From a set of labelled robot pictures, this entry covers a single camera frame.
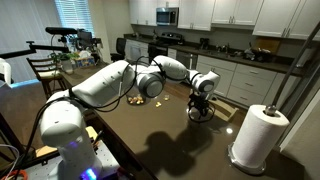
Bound stainless microwave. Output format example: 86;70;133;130
156;7;179;26

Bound black office chair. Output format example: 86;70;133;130
111;38;126;62

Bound coffee maker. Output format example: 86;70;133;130
200;38;210;50

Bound tissue box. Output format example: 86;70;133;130
75;57;95;68

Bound black stove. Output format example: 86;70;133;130
148;32;184;62

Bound paper towel roll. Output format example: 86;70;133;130
232;105;289;168

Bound wrapped cookies in basket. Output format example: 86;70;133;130
128;96;144;105

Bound wooden dining chair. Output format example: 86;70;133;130
209;99;238;122

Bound potted green plant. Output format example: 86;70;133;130
49;52;79;74

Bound metal paper towel holder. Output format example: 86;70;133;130
227;22;320;175

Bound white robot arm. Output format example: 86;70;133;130
38;55;220;180

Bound black camera tripod arm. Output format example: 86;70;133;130
0;41;69;59

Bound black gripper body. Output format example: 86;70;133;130
188;94;211;115

